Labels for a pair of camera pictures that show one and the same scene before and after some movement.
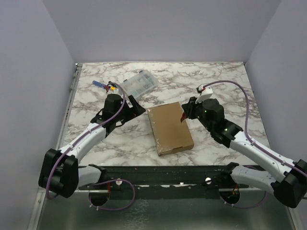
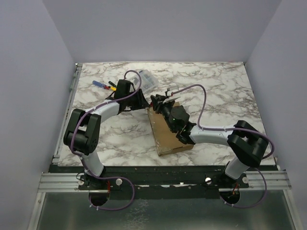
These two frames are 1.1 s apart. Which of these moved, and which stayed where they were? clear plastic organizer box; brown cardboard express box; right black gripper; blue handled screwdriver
Moved: right black gripper
Stayed: brown cardboard express box; clear plastic organizer box; blue handled screwdriver
